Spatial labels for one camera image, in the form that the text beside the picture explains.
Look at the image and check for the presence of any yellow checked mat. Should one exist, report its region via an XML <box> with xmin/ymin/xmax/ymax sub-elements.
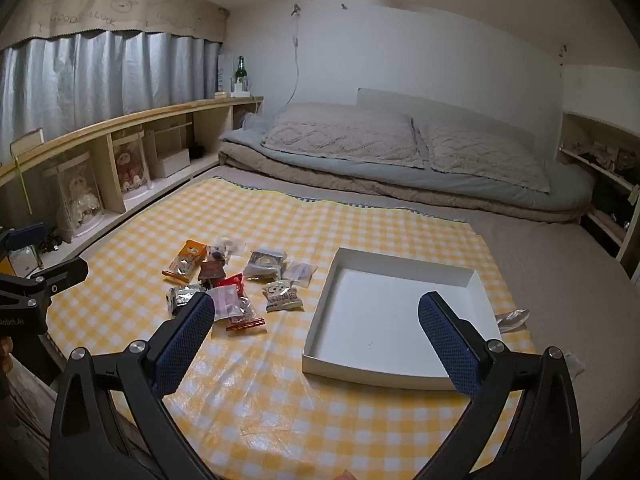
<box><xmin>35</xmin><ymin>176</ymin><xmax>538</xmax><ymax>480</ymax></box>

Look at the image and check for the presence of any clear cookie packet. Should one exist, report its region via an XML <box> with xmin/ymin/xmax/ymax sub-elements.
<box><xmin>243</xmin><ymin>250</ymin><xmax>291</xmax><ymax>283</ymax></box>

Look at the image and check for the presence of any white hanging cable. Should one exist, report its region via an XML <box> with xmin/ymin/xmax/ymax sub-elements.
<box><xmin>285</xmin><ymin>10</ymin><xmax>303</xmax><ymax>108</ymax></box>

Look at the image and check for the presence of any beige knit pillow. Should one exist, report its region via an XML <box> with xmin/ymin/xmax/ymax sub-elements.
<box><xmin>261</xmin><ymin>106</ymin><xmax>426</xmax><ymax>170</ymax></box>
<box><xmin>417</xmin><ymin>120</ymin><xmax>551</xmax><ymax>193</ymax></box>

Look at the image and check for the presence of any white paper sign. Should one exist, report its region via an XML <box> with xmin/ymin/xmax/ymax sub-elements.
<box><xmin>217</xmin><ymin>50</ymin><xmax>236</xmax><ymax>93</ymax></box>

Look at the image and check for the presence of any clear packet dark round snack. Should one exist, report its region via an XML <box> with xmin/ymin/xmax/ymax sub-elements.
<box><xmin>207</xmin><ymin>240</ymin><xmax>248</xmax><ymax>266</ymax></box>

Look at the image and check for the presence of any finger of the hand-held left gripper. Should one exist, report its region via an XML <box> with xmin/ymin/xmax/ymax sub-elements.
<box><xmin>0</xmin><ymin>257</ymin><xmax>90</xmax><ymax>312</ymax></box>
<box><xmin>0</xmin><ymin>224</ymin><xmax>47</xmax><ymax>261</ymax></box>

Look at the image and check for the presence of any clear purple snack packet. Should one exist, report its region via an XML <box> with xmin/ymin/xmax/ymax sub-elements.
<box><xmin>281</xmin><ymin>261</ymin><xmax>319</xmax><ymax>288</ymax></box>

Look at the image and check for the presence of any brown chocolate packet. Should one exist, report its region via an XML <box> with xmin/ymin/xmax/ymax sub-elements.
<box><xmin>197</xmin><ymin>258</ymin><xmax>227</xmax><ymax>286</ymax></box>

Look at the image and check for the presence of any wooden rack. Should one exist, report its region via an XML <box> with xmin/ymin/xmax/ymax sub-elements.
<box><xmin>144</xmin><ymin>120</ymin><xmax>194</xmax><ymax>153</ymax></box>

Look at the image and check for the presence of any book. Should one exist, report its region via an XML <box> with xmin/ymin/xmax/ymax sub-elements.
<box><xmin>10</xmin><ymin>129</ymin><xmax>46</xmax><ymax>157</ymax></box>

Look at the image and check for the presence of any white doll in clear bag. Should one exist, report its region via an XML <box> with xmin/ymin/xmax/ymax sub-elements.
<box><xmin>45</xmin><ymin>162</ymin><xmax>106</xmax><ymax>238</ymax></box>

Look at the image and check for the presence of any orange snack packet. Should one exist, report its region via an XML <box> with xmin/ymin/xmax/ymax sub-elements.
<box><xmin>161</xmin><ymin>240</ymin><xmax>207</xmax><ymax>282</ymax></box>

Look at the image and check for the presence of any beige printed valance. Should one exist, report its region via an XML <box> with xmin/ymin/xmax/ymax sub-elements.
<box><xmin>0</xmin><ymin>0</ymin><xmax>228</xmax><ymax>51</ymax></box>

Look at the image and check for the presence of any grey duvet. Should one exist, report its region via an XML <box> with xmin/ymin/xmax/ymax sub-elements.
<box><xmin>218</xmin><ymin>110</ymin><xmax>596</xmax><ymax>213</ymax></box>

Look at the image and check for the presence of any red snack packet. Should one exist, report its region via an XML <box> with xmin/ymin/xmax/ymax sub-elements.
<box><xmin>220</xmin><ymin>272</ymin><xmax>267</xmax><ymax>333</ymax></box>

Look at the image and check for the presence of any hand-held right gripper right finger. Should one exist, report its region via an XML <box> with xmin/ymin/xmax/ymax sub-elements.
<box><xmin>418</xmin><ymin>291</ymin><xmax>583</xmax><ymax>480</ymax></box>

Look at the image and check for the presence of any cluttered side shelf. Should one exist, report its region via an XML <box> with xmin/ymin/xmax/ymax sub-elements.
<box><xmin>555</xmin><ymin>110</ymin><xmax>640</xmax><ymax>281</ymax></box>

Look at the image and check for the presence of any white storage box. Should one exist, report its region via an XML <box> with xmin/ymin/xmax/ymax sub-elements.
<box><xmin>147</xmin><ymin>147</ymin><xmax>192</xmax><ymax>179</ymax></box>

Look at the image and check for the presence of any white cardboard box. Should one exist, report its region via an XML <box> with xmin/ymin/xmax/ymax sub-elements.
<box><xmin>301</xmin><ymin>247</ymin><xmax>502</xmax><ymax>392</ymax></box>

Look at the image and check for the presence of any clear pink snack packet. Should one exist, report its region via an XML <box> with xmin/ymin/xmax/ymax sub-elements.
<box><xmin>206</xmin><ymin>284</ymin><xmax>240</xmax><ymax>322</ymax></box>

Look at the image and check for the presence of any white face snack packet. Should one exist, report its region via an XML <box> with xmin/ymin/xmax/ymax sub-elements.
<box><xmin>264</xmin><ymin>280</ymin><xmax>306</xmax><ymax>312</ymax></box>

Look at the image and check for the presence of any crumpled clear plastic wrapper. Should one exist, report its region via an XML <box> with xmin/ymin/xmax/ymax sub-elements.
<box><xmin>495</xmin><ymin>307</ymin><xmax>531</xmax><ymax>333</ymax></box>
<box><xmin>562</xmin><ymin>350</ymin><xmax>586</xmax><ymax>376</ymax></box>

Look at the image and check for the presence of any yellow stick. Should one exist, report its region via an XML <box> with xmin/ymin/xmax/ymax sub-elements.
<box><xmin>15</xmin><ymin>157</ymin><xmax>33</xmax><ymax>216</ymax></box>

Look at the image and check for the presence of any long wooden shelf unit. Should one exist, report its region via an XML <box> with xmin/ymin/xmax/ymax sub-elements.
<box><xmin>0</xmin><ymin>96</ymin><xmax>264</xmax><ymax>281</ymax></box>

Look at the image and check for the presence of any black silver snack packet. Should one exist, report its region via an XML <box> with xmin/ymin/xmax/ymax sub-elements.
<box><xmin>167</xmin><ymin>282</ymin><xmax>207</xmax><ymax>318</ymax></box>

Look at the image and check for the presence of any silver grey curtain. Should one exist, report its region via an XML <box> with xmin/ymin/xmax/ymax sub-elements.
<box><xmin>0</xmin><ymin>30</ymin><xmax>221</xmax><ymax>166</ymax></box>

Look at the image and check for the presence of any beige folded blanket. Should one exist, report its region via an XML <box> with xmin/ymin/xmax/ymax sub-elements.
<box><xmin>218</xmin><ymin>140</ymin><xmax>586</xmax><ymax>224</ymax></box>

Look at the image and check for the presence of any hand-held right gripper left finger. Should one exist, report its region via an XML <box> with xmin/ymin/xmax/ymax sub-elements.
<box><xmin>49</xmin><ymin>291</ymin><xmax>217</xmax><ymax>480</ymax></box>

